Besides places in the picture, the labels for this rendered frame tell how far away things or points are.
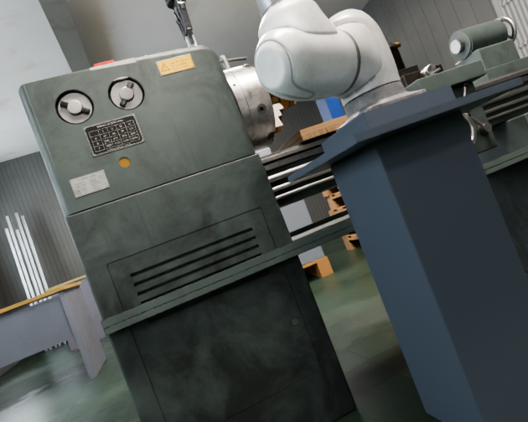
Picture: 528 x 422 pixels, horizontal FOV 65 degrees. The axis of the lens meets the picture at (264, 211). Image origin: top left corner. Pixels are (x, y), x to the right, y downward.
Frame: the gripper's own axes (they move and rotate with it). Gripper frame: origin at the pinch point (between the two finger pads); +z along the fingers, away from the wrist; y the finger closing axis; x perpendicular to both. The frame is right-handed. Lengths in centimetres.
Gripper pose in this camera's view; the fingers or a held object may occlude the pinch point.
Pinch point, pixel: (192, 45)
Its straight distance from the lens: 166.8
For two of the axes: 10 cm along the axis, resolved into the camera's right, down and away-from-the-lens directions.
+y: -2.6, 1.1, 9.6
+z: 3.6, 9.3, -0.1
